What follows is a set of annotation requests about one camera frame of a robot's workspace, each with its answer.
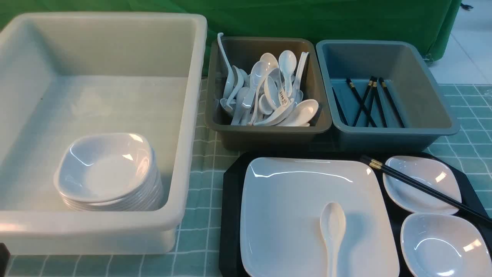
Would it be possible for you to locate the large white square plate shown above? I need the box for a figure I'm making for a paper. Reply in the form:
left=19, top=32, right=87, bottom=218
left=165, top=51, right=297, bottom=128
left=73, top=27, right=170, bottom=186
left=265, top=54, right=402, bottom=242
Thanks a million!
left=239, top=157, right=401, bottom=277

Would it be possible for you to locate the white ceramic spoon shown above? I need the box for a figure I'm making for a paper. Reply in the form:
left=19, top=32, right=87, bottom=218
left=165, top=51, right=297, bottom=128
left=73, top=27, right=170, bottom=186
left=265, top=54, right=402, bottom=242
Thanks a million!
left=319, top=202, right=346, bottom=277

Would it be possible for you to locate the white small dish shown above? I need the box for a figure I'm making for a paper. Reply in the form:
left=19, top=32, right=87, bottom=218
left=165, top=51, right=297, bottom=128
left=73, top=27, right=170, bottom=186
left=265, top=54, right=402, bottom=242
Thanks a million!
left=400, top=213, right=492, bottom=277
left=383, top=155, right=462, bottom=215

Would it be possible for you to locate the pile of white spoons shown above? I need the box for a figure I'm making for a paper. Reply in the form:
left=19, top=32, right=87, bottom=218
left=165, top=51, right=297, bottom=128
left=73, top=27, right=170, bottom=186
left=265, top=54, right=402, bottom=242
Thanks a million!
left=217, top=33, right=319, bottom=127

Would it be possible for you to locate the brown plastic spoon bin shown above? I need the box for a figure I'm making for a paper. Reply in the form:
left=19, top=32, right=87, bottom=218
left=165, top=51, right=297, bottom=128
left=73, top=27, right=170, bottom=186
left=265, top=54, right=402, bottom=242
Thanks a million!
left=204, top=36, right=332, bottom=152

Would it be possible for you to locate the black chopstick in bin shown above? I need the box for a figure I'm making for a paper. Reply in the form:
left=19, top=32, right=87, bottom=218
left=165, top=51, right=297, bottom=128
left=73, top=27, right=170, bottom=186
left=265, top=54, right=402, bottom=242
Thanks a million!
left=372, top=77, right=388, bottom=128
left=353, top=76, right=376, bottom=127
left=379, top=77, right=405, bottom=128
left=346, top=78, right=378, bottom=128

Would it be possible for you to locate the teal checkered tablecloth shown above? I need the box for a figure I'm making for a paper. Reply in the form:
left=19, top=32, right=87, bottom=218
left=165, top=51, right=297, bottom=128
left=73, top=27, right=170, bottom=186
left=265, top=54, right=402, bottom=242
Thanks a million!
left=5, top=84, right=491, bottom=277

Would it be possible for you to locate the stack of white bowls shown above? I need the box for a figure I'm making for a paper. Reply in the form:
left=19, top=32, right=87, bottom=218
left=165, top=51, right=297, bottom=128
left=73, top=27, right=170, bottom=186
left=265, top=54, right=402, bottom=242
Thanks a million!
left=53, top=133, right=164, bottom=212

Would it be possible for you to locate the grey-blue plastic chopstick bin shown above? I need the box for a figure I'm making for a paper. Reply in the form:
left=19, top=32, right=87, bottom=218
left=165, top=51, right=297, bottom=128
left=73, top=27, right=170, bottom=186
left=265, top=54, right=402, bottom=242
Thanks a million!
left=316, top=39, right=460, bottom=152

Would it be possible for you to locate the large white plastic tub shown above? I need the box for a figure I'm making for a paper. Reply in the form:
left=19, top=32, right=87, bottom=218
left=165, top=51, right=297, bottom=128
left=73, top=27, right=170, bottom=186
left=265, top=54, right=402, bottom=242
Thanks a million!
left=1, top=12, right=207, bottom=255

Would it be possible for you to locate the green backdrop cloth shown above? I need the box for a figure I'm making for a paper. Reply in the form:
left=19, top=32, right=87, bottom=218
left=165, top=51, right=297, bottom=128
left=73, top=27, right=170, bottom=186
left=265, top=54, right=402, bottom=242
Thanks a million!
left=0, top=0, right=461, bottom=74

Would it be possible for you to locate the black serving tray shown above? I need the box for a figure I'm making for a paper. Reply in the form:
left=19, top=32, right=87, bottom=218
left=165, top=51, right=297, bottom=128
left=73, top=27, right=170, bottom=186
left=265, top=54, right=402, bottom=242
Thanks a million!
left=218, top=152, right=492, bottom=277

